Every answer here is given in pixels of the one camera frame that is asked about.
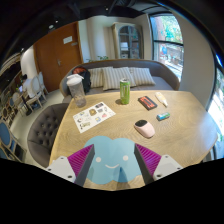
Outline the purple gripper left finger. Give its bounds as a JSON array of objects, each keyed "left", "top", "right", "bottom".
[{"left": 46, "top": 145, "right": 95, "bottom": 186}]

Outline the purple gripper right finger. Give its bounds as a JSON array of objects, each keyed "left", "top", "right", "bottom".
[{"left": 134, "top": 144, "right": 182, "bottom": 185}]

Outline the pink and black computer mouse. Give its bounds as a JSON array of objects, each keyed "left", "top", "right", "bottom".
[{"left": 134, "top": 120, "right": 155, "bottom": 138}]

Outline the small teal packet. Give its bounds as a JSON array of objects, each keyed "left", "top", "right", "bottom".
[{"left": 156, "top": 112, "right": 170, "bottom": 121}]

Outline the grey tufted chair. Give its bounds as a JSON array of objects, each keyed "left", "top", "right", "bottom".
[{"left": 27, "top": 103, "right": 68, "bottom": 168}]

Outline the sticker sheet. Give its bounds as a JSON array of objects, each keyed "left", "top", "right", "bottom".
[{"left": 73, "top": 102, "right": 115, "bottom": 133}]

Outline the blue wooden chair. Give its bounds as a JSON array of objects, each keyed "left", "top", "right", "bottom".
[{"left": 0, "top": 120, "right": 24, "bottom": 162}]

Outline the cream plastic bottle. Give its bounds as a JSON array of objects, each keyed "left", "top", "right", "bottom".
[{"left": 155, "top": 92, "right": 168, "bottom": 107}]

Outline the green drink can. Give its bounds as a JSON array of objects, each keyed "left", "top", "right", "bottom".
[{"left": 120, "top": 78, "right": 130, "bottom": 104}]

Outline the white chair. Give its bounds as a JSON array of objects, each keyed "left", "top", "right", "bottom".
[{"left": 22, "top": 75, "right": 46, "bottom": 109}]

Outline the striped cushion right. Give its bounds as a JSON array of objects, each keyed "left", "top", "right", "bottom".
[{"left": 129, "top": 67, "right": 155, "bottom": 86}]

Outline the striped cushion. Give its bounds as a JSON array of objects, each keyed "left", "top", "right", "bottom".
[
  {"left": 102, "top": 67, "right": 136, "bottom": 91},
  {"left": 129, "top": 67, "right": 155, "bottom": 86},
  {"left": 89, "top": 67, "right": 112, "bottom": 90}
]

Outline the striped cushion left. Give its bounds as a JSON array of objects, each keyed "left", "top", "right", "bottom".
[{"left": 89, "top": 67, "right": 112, "bottom": 90}]

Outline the black backpack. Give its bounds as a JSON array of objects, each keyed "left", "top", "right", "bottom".
[{"left": 72, "top": 66, "right": 91, "bottom": 93}]

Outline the grey sofa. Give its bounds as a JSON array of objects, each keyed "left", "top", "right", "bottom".
[{"left": 59, "top": 58, "right": 181, "bottom": 104}]

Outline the striped cushion middle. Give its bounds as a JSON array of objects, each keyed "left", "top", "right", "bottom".
[{"left": 102, "top": 67, "right": 136, "bottom": 91}]

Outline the wooden door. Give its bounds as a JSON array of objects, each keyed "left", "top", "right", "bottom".
[{"left": 34, "top": 22, "right": 83, "bottom": 92}]

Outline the glass door cabinet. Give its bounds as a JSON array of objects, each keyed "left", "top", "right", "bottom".
[{"left": 112, "top": 22, "right": 144, "bottom": 59}]

